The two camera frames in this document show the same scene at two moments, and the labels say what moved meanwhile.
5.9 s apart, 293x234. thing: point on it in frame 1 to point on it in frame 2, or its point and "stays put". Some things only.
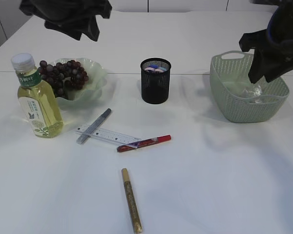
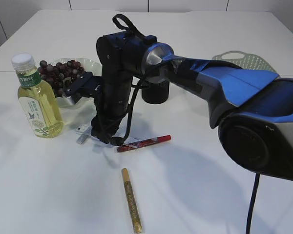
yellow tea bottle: (41, 110) stays put
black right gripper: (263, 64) to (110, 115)
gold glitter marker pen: (136, 219) stays put
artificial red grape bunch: (64, 76) stays put
